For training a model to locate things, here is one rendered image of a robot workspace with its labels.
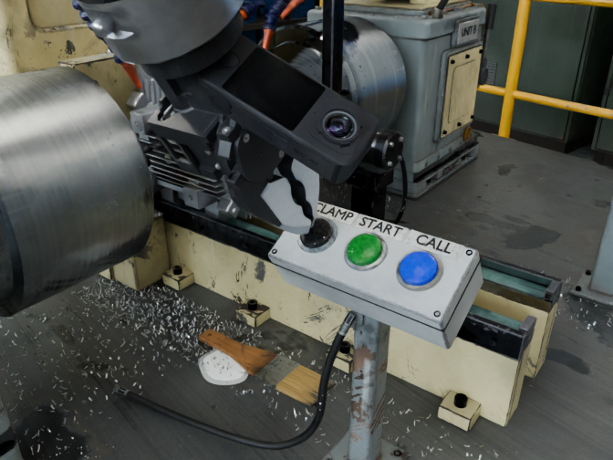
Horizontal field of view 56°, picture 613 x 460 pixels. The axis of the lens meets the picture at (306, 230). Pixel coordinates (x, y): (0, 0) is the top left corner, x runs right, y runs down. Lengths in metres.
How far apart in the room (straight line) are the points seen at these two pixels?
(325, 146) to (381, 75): 0.71
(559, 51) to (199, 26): 3.78
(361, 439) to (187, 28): 0.44
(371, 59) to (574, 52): 3.04
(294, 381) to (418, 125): 0.64
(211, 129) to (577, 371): 0.60
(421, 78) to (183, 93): 0.80
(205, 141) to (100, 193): 0.26
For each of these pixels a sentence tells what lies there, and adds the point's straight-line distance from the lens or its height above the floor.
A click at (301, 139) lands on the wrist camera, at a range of 0.35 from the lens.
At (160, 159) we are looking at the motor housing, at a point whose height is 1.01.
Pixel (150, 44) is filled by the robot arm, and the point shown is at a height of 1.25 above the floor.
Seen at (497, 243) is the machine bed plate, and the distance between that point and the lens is 1.11.
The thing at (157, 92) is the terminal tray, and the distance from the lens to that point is 0.90.
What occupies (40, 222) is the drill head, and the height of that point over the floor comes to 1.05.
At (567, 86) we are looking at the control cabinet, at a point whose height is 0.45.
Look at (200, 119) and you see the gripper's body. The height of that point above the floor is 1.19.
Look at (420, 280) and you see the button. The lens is 0.46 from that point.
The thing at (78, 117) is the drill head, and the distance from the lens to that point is 0.66.
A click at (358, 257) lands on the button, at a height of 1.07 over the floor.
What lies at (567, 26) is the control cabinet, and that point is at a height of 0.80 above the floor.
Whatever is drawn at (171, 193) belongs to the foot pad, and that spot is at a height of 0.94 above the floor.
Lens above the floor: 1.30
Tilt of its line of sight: 27 degrees down
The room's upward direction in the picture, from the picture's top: straight up
